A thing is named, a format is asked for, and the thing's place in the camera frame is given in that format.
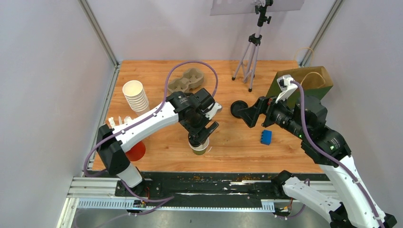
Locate cardboard cup carrier tray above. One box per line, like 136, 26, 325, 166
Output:
168, 68, 204, 93

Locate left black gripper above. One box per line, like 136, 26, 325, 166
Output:
182, 109, 220, 145

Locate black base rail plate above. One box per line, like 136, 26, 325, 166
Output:
113, 171, 305, 210

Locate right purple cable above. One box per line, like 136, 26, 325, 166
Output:
289, 80, 386, 228

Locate blue toy brick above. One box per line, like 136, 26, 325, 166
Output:
260, 130, 272, 145

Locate camera tripod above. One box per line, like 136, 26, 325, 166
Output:
231, 0, 274, 92

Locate green paper bag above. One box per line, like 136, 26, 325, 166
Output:
266, 66, 333, 100

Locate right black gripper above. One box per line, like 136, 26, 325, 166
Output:
237, 90, 307, 140

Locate red cup holder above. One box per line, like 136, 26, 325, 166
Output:
125, 141, 146, 162

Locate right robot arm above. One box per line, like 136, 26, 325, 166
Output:
230, 96, 397, 228

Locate stack of black lids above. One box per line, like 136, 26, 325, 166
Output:
230, 100, 248, 119

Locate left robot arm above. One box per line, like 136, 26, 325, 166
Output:
96, 88, 222, 196

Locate green paper coffee cup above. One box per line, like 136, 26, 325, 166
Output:
189, 138, 210, 155

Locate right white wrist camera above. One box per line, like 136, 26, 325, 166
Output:
275, 75, 298, 103

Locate purple cable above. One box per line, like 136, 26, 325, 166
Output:
83, 60, 220, 179
289, 80, 386, 228

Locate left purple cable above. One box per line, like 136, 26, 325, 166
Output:
83, 60, 220, 179

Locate stack of white paper cups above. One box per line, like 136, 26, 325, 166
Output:
122, 80, 150, 115

